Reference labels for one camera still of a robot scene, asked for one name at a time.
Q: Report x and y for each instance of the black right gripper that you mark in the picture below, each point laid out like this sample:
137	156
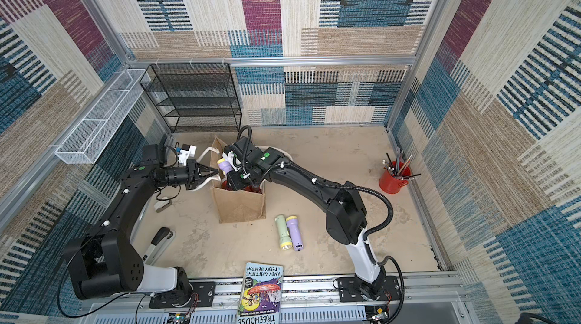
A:
243	178

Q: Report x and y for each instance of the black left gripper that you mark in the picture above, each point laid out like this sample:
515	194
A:
195	173

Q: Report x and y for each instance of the purple flashlight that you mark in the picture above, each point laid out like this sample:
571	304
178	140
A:
225	166
295	235

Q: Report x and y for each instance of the brown jute tote bag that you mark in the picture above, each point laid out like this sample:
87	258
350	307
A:
240	206

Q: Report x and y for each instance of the green flashlight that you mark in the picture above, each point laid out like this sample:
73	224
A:
285	242

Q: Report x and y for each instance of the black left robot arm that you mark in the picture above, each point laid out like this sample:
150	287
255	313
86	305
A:
104	262

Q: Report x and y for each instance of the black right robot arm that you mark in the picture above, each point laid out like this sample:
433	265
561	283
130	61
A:
345	211

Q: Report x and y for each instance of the black white stapler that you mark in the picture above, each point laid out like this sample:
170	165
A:
161	241

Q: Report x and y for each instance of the colourful treehouse book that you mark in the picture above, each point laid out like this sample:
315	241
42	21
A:
261	293

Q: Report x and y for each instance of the red pen cup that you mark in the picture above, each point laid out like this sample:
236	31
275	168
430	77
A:
397	173

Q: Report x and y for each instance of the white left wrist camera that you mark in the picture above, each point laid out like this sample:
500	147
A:
185	152

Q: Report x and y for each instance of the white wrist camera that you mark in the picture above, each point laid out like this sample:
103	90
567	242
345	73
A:
185	152
233	160

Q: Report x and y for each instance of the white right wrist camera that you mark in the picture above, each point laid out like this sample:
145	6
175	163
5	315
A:
233	160

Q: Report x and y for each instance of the black wire shelf rack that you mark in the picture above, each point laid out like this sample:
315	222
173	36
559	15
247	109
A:
194	97

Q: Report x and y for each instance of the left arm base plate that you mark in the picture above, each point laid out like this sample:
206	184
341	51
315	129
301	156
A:
199	294

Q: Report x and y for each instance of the white mesh wall basket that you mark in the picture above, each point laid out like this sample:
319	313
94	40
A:
87	141

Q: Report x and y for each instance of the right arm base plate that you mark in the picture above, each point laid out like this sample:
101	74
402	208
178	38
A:
353	289

